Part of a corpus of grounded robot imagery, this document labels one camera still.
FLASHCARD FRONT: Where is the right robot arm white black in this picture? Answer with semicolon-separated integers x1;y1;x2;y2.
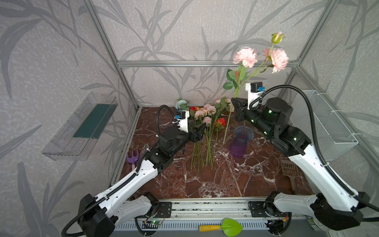
232;97;365;231

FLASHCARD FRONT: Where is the small green circuit board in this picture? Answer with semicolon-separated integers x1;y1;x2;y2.
142;219;164;229

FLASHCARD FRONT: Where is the clear plastic wall tray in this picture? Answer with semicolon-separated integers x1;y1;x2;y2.
41;92;118;161

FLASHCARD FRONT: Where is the red rose stem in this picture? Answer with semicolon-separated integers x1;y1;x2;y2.
210;118;226;168

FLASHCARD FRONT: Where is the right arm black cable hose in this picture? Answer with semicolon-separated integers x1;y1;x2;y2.
248;84;379;223

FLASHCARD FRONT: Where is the red orange small flower stem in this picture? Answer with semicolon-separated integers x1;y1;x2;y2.
189;107;200;117

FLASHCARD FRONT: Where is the white blue flower stem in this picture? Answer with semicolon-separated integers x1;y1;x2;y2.
175;98;190;111

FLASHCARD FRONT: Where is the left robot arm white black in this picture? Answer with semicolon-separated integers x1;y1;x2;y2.
74;123;206;237

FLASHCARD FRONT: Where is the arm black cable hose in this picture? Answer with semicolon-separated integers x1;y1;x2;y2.
60;104;177;237
248;84;379;223

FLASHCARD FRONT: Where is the pink rose stem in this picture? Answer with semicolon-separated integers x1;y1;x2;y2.
194;104;216;165
214;97;235;118
189;107;212;171
221;31;290;145

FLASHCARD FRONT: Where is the purple ribbed glass vase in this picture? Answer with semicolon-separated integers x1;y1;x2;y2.
229;126;254;158

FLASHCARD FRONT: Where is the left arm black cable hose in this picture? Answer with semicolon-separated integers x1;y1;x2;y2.
60;104;177;237

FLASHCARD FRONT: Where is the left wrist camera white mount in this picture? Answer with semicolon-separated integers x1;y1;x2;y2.
174;110;190;133

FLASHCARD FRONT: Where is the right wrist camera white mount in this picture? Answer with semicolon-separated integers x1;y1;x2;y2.
245;82;265;110

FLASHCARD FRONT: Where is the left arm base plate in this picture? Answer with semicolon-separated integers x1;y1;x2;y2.
145;201;173;218

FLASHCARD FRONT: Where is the green toy shovel yellow handle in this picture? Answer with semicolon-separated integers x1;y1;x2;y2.
199;218;243;237

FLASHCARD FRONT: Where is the brown plastic scoop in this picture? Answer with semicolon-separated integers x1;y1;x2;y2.
281;160;299;194

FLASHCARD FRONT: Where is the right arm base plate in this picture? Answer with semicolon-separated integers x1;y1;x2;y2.
247;201;288;219

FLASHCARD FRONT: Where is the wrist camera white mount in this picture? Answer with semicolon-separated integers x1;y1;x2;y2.
245;82;265;110
174;110;190;133

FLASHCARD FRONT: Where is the aluminium front rail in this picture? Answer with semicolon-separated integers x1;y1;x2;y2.
116;197;327;232

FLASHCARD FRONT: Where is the purple toy rake pink handle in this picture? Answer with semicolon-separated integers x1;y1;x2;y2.
126;150;139;171

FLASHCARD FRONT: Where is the white wire mesh basket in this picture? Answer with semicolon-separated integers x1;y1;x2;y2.
290;90;358;161

